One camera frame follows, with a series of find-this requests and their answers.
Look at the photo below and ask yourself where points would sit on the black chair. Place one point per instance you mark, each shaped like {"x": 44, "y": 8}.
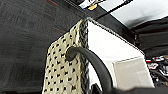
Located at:
{"x": 153, "y": 36}

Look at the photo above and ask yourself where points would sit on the white bottle with yellow mark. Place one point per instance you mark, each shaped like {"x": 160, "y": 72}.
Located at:
{"x": 87, "y": 3}

